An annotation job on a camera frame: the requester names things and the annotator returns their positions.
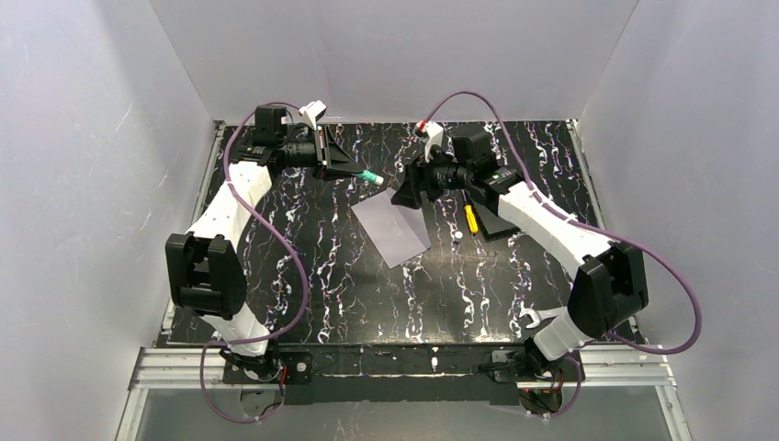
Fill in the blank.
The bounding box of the aluminium front rail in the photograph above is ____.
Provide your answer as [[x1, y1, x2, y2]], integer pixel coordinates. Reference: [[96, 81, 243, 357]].
[[130, 344, 676, 390]]

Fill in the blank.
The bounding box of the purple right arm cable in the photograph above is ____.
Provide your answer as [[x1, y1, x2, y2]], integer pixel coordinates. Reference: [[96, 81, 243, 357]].
[[420, 90, 703, 421]]

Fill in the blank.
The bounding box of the yellow handled screwdriver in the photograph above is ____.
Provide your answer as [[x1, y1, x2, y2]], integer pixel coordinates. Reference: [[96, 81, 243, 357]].
[[461, 190, 479, 235]]

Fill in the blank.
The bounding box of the silver open-end wrench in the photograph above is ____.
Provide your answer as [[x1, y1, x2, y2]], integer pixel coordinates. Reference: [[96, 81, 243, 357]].
[[519, 306, 567, 329]]

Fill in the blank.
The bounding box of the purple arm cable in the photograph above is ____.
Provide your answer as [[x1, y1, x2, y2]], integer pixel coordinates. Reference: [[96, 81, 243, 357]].
[[420, 90, 703, 421], [198, 101, 322, 425]]

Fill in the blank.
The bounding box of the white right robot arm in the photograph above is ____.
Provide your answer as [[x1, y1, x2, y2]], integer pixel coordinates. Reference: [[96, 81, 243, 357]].
[[391, 120, 649, 374]]

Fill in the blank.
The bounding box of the green white glue stick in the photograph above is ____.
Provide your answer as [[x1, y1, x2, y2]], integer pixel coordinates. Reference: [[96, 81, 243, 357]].
[[356, 170, 384, 186]]

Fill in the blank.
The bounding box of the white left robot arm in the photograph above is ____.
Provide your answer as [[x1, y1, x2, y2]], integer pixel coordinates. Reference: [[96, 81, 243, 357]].
[[164, 100, 383, 360]]

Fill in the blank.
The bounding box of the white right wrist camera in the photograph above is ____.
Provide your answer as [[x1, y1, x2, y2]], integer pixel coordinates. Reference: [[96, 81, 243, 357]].
[[414, 119, 444, 164]]

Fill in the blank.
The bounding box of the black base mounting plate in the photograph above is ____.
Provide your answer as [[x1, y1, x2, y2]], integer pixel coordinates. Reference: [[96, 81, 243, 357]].
[[221, 344, 585, 406]]

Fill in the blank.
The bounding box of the black flat box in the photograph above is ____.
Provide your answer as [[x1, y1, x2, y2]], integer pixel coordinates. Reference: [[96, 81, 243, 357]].
[[471, 202, 520, 242]]

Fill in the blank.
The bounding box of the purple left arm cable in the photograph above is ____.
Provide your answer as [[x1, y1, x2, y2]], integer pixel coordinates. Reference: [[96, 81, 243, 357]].
[[198, 101, 322, 425]]

